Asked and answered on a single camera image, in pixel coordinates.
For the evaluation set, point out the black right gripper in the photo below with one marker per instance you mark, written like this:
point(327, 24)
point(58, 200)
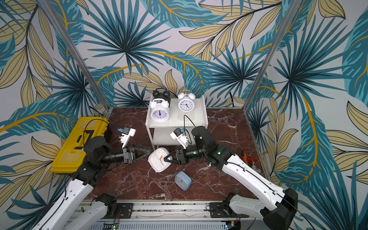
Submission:
point(179, 155)

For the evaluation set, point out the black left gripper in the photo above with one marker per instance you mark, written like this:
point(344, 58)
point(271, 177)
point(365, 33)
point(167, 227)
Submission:
point(128, 156)

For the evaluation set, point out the white square alarm clock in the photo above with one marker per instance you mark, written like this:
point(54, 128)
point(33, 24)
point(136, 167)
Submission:
point(156, 160)

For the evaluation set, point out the light blue square clock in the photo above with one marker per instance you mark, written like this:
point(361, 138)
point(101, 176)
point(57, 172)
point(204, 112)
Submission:
point(183, 180)

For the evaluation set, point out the white twin-bell alarm clock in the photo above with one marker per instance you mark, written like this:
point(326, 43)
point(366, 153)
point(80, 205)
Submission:
point(160, 110)

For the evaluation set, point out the black twin-bell alarm clock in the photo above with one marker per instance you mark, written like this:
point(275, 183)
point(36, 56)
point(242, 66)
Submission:
point(161, 93)

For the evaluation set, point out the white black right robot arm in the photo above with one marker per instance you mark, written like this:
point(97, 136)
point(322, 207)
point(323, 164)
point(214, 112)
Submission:
point(273, 204)

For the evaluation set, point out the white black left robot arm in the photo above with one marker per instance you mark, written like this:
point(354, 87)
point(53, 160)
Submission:
point(99, 154)

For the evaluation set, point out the white two-tier shelf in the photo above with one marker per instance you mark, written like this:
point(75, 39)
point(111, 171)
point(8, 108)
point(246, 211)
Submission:
point(159, 132)

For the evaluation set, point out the yellow black toolbox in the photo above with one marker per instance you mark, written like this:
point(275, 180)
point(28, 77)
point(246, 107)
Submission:
point(71, 155)

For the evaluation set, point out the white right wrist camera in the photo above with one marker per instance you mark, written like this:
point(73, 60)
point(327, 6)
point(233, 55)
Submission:
point(179, 135)

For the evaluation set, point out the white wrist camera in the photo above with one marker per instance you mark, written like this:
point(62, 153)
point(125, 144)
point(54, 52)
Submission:
point(126, 134)
point(179, 135)

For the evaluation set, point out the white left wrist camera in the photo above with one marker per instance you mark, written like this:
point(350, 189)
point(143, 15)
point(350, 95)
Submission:
point(126, 134)

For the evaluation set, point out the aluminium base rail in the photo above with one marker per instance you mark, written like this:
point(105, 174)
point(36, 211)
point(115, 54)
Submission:
point(161, 215)

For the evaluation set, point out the orange handled screwdriver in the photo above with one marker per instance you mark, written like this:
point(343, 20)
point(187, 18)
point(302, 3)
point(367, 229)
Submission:
point(244, 157)

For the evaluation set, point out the red handled pliers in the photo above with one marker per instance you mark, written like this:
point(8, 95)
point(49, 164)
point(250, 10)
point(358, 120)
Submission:
point(253, 162)

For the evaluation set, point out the aluminium corner post right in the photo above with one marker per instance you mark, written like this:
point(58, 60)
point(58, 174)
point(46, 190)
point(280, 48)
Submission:
point(273, 48)

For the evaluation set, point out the aluminium corner post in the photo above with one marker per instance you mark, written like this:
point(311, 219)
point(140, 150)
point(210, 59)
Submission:
point(273, 48)
point(65, 36)

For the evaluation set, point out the aluminium corner post left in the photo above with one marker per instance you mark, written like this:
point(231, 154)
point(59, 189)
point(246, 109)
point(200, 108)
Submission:
point(65, 36)

